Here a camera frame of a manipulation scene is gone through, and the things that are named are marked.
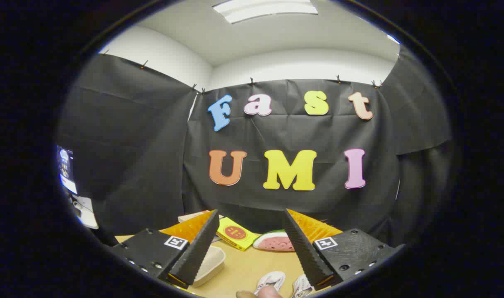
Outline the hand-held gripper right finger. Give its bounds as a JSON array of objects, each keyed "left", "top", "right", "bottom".
[{"left": 283, "top": 209, "right": 405, "bottom": 290}]

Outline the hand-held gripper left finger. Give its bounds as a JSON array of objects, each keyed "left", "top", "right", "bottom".
[{"left": 111, "top": 209, "right": 220, "bottom": 289}]

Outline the cream storage box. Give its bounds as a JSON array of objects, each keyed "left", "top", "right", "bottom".
[{"left": 192, "top": 245, "right": 226, "bottom": 288}]

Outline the white canvas shoe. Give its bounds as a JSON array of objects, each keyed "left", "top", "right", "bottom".
[
  {"left": 255, "top": 271, "right": 286, "bottom": 295},
  {"left": 293, "top": 274, "right": 314, "bottom": 298}
]

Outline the watermelon slice plush toy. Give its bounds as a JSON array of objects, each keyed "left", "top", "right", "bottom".
[{"left": 252, "top": 230, "right": 296, "bottom": 252}]

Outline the yellow book with red circle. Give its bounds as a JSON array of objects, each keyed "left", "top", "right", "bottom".
[{"left": 216, "top": 217, "right": 261, "bottom": 252}]

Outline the white flat object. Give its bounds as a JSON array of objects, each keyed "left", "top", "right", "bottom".
[{"left": 75, "top": 197, "right": 99, "bottom": 230}]

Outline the computer monitor screen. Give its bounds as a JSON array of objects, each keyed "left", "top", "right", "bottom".
[{"left": 56, "top": 145, "right": 78, "bottom": 195}]

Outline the ceiling light panel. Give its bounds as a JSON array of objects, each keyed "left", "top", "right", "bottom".
[{"left": 213, "top": 0, "right": 319, "bottom": 24}]

